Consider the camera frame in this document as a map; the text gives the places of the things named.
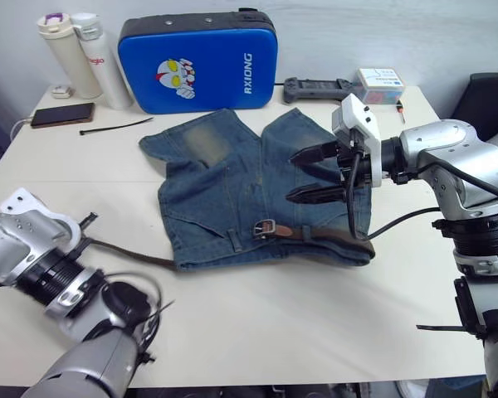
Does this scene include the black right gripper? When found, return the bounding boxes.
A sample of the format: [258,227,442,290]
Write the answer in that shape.
[285,138,377,206]

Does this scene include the brown braided belt with buckle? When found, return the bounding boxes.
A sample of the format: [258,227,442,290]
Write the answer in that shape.
[85,218,377,273]

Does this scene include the blue denim shorts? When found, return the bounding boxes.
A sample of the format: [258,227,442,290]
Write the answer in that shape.
[138,107,377,273]

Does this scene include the black handheld controller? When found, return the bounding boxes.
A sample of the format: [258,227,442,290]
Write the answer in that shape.
[282,76,360,105]

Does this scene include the blue padded case with cartoon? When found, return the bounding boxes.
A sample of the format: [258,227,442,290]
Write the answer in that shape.
[116,7,279,115]

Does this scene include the black chair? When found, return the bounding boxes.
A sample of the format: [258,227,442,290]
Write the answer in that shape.
[451,72,498,143]

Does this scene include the white thermos bottle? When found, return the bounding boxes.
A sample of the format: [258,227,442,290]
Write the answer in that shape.
[71,12,135,110]

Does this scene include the dark smartphone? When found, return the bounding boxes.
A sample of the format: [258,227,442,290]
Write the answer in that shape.
[29,102,96,129]

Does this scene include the beige thermos with purple lid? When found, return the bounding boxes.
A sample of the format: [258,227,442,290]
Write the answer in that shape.
[37,12,104,100]

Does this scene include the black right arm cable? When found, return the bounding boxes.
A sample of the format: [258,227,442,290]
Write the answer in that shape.
[342,151,498,242]

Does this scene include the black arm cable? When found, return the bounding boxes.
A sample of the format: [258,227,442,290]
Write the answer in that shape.
[101,269,176,332]
[342,151,498,242]

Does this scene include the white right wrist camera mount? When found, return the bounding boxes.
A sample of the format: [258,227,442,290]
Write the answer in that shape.
[330,93,384,188]

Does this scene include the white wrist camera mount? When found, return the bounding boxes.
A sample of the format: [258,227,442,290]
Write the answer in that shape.
[330,93,384,188]
[0,187,83,252]

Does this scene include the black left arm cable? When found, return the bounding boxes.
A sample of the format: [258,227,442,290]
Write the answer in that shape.
[101,269,176,332]

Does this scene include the black cable tie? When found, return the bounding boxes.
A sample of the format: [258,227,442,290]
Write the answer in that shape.
[79,117,155,136]

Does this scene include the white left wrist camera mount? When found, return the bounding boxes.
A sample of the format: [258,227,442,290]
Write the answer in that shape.
[0,187,83,252]

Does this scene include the white charging cable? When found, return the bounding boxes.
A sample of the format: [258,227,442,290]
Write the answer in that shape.
[9,117,35,141]

